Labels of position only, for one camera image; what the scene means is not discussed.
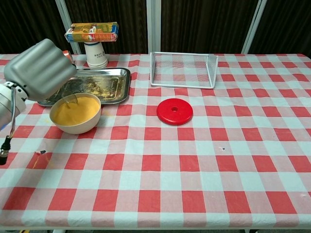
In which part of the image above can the stainless steel tray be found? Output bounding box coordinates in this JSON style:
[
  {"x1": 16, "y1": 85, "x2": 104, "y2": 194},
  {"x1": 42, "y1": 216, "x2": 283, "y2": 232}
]
[{"x1": 37, "y1": 67, "x2": 132, "y2": 107}]

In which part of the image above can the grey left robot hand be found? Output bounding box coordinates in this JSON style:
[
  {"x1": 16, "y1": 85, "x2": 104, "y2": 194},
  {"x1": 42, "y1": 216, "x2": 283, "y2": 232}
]
[{"x1": 3, "y1": 38, "x2": 78, "y2": 102}]

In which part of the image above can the white wire mesh basket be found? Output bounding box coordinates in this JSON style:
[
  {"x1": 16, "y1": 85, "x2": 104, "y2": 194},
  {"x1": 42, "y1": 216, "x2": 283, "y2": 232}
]
[{"x1": 149, "y1": 51, "x2": 219, "y2": 90}]

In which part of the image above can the slanted white frame post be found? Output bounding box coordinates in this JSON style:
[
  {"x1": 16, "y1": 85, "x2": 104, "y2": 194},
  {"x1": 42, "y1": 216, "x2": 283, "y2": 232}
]
[
  {"x1": 54, "y1": 0, "x2": 82, "y2": 55},
  {"x1": 241, "y1": 0, "x2": 268, "y2": 54}
]

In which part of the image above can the red white checkered tablecloth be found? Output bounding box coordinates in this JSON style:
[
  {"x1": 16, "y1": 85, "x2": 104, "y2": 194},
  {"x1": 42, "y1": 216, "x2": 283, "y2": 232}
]
[{"x1": 0, "y1": 53, "x2": 311, "y2": 231}]

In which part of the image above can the upright white frame post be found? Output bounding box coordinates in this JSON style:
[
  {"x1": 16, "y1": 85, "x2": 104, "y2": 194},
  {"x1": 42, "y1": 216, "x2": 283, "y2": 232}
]
[{"x1": 146, "y1": 0, "x2": 162, "y2": 54}]

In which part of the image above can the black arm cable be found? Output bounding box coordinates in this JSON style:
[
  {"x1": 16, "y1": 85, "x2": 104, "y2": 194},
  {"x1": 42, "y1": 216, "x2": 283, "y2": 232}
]
[{"x1": 0, "y1": 86, "x2": 18, "y2": 166}]

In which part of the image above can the red plastic disc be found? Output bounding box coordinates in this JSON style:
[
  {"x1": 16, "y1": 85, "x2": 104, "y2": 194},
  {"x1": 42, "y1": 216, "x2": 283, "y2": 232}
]
[{"x1": 156, "y1": 98, "x2": 194, "y2": 126}]

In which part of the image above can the white paper cup stack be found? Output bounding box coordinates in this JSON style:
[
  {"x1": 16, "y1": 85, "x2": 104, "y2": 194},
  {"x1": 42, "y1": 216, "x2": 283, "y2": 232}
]
[{"x1": 84, "y1": 41, "x2": 108, "y2": 69}]

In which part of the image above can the metal spoon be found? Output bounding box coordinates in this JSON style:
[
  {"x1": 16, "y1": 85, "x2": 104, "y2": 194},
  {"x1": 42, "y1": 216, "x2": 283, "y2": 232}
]
[{"x1": 63, "y1": 94, "x2": 79, "y2": 108}]

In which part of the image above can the orange drink can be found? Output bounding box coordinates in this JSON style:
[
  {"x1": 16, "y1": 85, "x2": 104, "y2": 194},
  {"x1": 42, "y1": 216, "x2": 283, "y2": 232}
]
[{"x1": 62, "y1": 50, "x2": 76, "y2": 67}]

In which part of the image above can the beige bowl of yellow powder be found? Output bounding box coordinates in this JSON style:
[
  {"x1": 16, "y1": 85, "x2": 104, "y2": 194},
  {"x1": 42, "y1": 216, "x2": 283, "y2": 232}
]
[{"x1": 49, "y1": 93, "x2": 102, "y2": 135}]

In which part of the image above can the yellow orange carton box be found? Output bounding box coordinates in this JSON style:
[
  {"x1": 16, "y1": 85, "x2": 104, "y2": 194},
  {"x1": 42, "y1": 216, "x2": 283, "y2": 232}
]
[{"x1": 64, "y1": 22, "x2": 120, "y2": 44}]

